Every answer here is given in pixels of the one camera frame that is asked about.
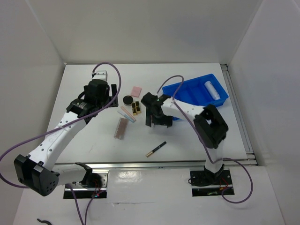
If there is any black gold eyeliner pencil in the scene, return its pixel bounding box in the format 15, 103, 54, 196
146, 142, 167, 158

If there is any white lotion bottle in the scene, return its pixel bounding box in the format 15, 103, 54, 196
204, 81, 220, 101

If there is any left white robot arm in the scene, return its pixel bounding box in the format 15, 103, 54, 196
14, 75, 120, 196

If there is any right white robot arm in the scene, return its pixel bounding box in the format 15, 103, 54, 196
141, 92, 229, 184

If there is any pink slim makeup tube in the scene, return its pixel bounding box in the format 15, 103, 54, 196
121, 106, 135, 120

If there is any white blue makeup pen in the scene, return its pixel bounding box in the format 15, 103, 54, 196
118, 111, 135, 123

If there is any black gold lipstick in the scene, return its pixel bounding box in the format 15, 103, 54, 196
132, 103, 137, 116
135, 101, 141, 114

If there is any black round powder jar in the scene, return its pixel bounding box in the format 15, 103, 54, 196
123, 95, 134, 106

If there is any brown eyeshadow palette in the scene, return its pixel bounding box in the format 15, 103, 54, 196
114, 118, 129, 140

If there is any blue plastic organizer bin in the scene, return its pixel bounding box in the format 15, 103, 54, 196
162, 74, 229, 107

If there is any black hook bottom left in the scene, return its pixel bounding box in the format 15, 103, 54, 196
37, 218, 52, 225

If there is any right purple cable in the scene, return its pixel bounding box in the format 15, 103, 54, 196
156, 75, 254, 203

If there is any purple cable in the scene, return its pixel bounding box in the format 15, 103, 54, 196
0, 62, 121, 225
156, 75, 254, 203

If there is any aluminium rail front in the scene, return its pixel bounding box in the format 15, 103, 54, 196
52, 160, 211, 170

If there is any aluminium rail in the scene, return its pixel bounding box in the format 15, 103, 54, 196
52, 160, 211, 170
220, 64, 258, 166

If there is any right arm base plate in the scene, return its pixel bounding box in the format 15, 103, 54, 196
188, 170, 234, 197

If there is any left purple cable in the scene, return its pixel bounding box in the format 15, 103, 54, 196
0, 62, 121, 225

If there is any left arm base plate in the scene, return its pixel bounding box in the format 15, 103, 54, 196
70, 170, 109, 199

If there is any aluminium rail right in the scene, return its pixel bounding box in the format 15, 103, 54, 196
220, 64, 258, 166

